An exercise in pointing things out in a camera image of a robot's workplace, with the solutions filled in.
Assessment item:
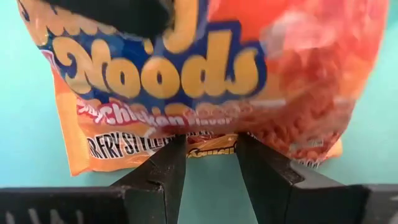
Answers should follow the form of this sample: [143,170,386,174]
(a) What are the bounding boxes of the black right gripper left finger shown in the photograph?
[0,134,187,224]

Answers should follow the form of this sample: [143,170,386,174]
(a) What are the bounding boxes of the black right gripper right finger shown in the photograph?
[235,133,398,224]

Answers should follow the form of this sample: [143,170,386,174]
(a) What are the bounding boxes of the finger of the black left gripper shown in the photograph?
[43,0,175,40]

